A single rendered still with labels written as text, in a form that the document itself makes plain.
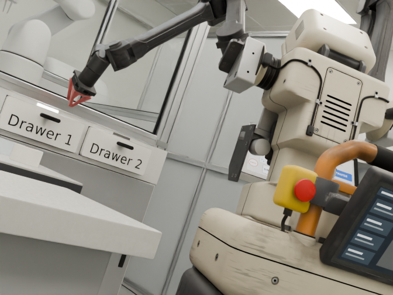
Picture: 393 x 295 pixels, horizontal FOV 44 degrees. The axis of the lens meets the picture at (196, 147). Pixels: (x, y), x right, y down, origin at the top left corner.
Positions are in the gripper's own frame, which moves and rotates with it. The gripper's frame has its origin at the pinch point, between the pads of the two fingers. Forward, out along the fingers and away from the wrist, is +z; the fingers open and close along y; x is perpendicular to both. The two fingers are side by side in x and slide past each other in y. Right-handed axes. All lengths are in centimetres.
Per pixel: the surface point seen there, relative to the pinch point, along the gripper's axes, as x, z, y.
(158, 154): -48.8, 9.1, 4.0
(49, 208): 47, -38, -95
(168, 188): -164, 91, 99
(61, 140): -5.6, 15.4, -0.7
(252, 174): -76, -11, -17
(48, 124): 0.6, 12.4, 1.6
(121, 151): -30.6, 11.9, 0.7
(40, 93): 6.4, 5.9, 8.1
